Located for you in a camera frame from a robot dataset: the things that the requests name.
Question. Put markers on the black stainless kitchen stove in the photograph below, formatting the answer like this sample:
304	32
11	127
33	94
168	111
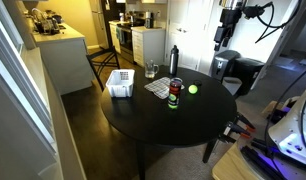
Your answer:
128	40

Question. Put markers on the light wooden platform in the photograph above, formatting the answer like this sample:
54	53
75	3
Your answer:
229	165

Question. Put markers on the white kitchen island counter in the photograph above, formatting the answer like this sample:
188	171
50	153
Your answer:
64	56

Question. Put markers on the black water bottle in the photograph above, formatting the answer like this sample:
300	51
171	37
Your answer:
173	61

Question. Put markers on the black grey lidded bin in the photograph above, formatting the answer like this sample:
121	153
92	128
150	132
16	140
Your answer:
224	63

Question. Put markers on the silver coffee maker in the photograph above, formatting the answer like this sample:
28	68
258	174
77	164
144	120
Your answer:
148	20

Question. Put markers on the stainless steel fridge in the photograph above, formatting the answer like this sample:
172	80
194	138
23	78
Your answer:
99	23

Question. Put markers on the white plastic basket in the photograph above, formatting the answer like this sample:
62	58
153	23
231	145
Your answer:
120	83

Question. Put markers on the small white waste bin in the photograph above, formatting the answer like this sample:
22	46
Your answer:
232	85

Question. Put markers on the clear glass mug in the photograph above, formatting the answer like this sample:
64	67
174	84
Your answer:
149	70

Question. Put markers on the small black round lid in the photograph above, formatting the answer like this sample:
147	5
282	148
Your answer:
197	82

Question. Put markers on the pile of dishes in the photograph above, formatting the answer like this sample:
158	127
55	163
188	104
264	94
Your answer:
46	24

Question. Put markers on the black trash bin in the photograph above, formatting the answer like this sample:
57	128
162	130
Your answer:
248	73

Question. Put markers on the white drawer cabinet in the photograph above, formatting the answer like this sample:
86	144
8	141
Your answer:
148	45

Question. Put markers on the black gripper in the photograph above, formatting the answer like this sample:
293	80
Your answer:
230	18

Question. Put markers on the yellow-green tennis ball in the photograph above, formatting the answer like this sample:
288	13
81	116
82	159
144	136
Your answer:
193	89

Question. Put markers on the teal hanging towel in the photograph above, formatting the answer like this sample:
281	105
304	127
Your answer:
119	33

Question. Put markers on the black wooden chair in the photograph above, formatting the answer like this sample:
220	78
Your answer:
104	61

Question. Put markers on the black metal rails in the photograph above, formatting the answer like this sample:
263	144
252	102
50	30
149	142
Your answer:
259	156

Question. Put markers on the white panel door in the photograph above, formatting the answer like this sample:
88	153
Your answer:
188	33

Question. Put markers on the round black table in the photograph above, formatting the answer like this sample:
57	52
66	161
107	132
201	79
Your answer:
166	120

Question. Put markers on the checkered white cloth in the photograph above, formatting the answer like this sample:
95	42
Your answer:
158	87

